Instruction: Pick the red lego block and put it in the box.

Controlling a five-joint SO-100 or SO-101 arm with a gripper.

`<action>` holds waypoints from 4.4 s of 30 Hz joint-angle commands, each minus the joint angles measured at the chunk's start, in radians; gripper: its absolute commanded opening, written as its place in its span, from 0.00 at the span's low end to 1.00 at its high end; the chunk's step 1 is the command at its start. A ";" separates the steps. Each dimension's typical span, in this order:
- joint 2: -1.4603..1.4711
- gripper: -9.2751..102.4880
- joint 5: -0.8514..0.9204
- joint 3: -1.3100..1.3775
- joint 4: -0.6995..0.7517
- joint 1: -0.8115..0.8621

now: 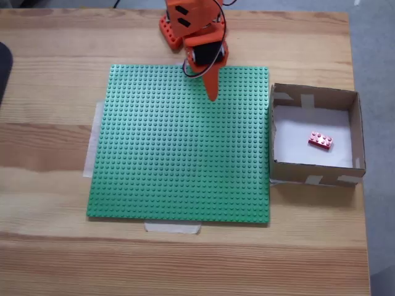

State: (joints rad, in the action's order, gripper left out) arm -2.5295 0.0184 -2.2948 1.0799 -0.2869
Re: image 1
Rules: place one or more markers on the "red lego block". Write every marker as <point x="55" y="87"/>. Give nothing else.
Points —
<point x="321" y="141"/>

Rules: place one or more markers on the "green lego baseplate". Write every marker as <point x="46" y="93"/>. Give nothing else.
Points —
<point x="139" y="154"/>

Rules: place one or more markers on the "cardboard box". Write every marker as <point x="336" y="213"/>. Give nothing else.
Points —
<point x="287" y="174"/>

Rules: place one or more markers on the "white paper sheet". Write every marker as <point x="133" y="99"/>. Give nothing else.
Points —
<point x="293" y="138"/>

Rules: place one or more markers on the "masking tape strip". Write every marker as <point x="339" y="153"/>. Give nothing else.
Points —
<point x="92" y="138"/>
<point x="274" y="183"/>
<point x="172" y="228"/>

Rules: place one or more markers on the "black rounded object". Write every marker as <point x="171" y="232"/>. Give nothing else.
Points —
<point x="4" y="71"/>

